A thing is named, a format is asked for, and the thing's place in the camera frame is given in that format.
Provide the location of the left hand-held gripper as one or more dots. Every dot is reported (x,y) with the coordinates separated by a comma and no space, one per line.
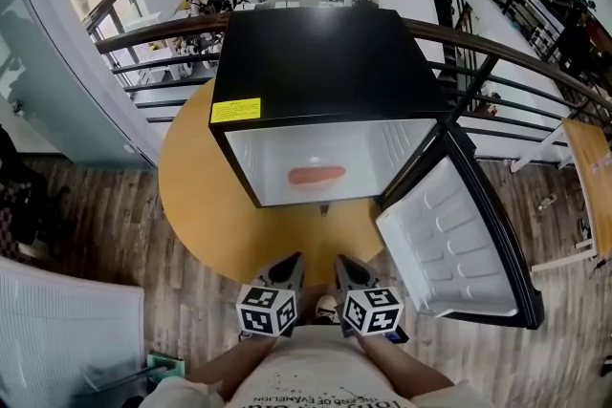
(268,308)

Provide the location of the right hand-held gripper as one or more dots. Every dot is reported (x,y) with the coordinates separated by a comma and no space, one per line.
(370,308)

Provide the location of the white plate of food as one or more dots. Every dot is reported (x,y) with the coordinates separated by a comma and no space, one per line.
(315,177)

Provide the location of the black mini fridge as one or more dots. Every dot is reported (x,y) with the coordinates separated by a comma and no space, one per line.
(311,62)

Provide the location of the person's right forearm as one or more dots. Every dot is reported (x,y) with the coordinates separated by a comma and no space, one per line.
(406,363)

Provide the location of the person's left forearm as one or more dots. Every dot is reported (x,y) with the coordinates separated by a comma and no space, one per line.
(234,365)

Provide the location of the person's white shoe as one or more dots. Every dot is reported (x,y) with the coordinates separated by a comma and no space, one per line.
(327,307)

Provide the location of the person's white printed t-shirt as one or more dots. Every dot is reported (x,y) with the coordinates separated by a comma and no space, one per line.
(315,368)

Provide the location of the green plastic box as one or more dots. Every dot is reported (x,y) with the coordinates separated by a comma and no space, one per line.
(167,365)

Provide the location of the yellow warning sticker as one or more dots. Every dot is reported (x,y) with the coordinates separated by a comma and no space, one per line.
(236,110)

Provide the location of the small clear bottle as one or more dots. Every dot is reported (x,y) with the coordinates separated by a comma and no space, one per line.
(547,202)

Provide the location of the white ribbed panel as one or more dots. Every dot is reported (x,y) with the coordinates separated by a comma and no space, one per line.
(62,334)

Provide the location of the wooden desk with white legs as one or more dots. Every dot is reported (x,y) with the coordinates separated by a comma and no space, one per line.
(590,177)

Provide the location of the black chair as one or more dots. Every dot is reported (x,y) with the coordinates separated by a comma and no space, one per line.
(21,200)

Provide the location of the dark curved balcony railing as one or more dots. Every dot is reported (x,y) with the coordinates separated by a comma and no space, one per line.
(502,48)

